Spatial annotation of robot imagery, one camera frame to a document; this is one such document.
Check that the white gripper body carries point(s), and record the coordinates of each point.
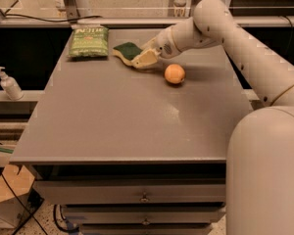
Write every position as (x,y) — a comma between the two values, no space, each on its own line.
(164,44)

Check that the orange fruit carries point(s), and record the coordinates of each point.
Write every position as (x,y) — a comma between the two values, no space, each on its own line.
(174,74)

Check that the top grey drawer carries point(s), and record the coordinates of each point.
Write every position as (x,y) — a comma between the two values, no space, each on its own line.
(129,192)

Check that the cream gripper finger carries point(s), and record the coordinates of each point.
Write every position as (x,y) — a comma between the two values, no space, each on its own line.
(145,58)
(148,44)

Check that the middle grey drawer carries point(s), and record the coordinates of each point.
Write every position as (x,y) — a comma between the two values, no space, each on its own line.
(144,214)

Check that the cardboard box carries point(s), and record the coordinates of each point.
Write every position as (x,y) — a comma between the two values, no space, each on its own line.
(14,193)

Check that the green jalapeno chip bag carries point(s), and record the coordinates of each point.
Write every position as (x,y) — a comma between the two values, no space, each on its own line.
(89,42)

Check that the grey drawer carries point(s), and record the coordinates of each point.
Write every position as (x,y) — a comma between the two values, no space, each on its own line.
(151,229)
(129,192)
(144,214)

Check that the green and yellow sponge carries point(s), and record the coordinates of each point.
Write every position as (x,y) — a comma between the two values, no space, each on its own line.
(126,52)

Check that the left metal bracket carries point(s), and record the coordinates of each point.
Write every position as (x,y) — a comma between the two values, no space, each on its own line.
(71,10)

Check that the white pump dispenser bottle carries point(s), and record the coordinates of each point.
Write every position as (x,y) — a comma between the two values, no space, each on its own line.
(10,86)

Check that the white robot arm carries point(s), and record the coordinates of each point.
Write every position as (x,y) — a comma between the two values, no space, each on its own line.
(260,156)

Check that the bottom grey drawer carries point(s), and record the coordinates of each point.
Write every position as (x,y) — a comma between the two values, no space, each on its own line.
(151,229)

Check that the grey drawer cabinet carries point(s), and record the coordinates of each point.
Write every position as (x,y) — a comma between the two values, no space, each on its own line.
(100,120)

